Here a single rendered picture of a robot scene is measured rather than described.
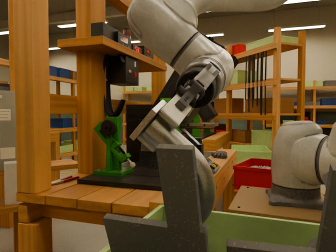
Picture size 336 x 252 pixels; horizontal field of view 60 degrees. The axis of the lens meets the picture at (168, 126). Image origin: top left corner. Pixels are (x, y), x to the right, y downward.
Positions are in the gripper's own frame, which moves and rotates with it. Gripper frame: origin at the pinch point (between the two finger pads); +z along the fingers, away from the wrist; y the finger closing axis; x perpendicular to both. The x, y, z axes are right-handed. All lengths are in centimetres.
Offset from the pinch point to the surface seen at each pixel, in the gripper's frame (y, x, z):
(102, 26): -38, -54, -95
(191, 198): -1.4, 8.5, 7.0
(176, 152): 2.1, 3.3, 7.0
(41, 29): -40, -59, -61
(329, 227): 8.2, 19.7, 7.7
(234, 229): -18.5, 27.6, -17.4
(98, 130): -70, -21, -74
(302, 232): -7.8, 36.4, -17.8
